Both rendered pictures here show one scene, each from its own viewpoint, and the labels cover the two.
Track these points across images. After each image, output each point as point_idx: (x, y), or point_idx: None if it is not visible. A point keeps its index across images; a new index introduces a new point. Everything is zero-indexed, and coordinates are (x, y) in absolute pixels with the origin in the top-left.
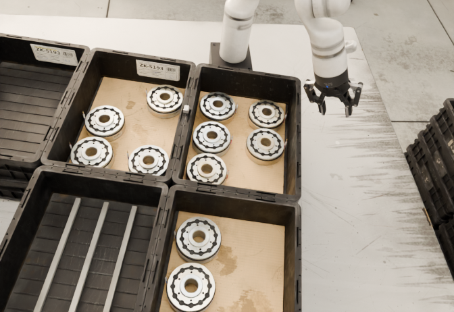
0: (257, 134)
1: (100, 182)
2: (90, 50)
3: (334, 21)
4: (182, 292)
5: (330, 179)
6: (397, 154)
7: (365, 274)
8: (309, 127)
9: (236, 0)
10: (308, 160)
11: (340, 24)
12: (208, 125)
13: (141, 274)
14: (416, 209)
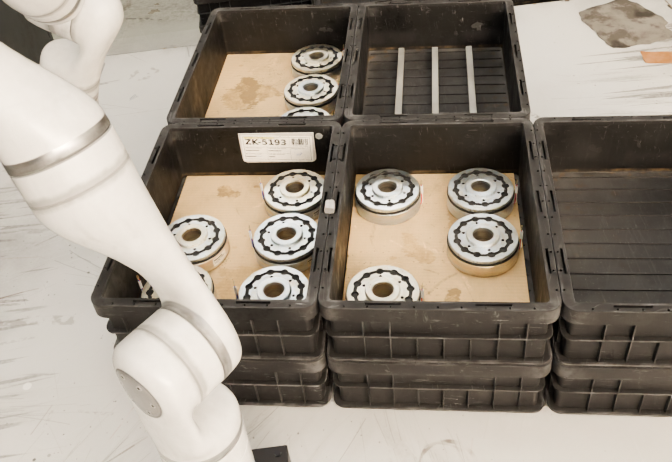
0: (203, 247)
1: None
2: (559, 299)
3: (52, 50)
4: (319, 81)
5: (77, 314)
6: None
7: None
8: (74, 414)
9: (202, 404)
10: (104, 342)
11: (47, 45)
12: (293, 254)
13: (370, 108)
14: None
